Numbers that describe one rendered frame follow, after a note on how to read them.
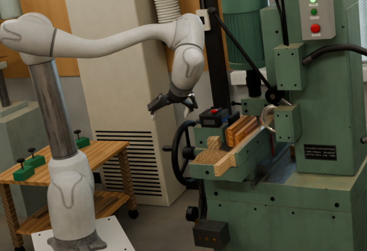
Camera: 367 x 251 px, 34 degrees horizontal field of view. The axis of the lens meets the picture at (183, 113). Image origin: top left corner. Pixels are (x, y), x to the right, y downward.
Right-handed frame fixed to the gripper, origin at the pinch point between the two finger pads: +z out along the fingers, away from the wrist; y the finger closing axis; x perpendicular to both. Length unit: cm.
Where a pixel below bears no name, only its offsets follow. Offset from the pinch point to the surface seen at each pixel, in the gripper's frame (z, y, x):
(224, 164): -19.0, 10.6, -31.5
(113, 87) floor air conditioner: 125, 4, 93
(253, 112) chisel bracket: -10.7, 30.9, -6.5
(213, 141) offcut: -3.2, 14.6, -14.5
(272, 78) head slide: -28.8, 33.4, -2.5
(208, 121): -0.2, 15.9, -3.6
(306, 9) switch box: -62, 35, 3
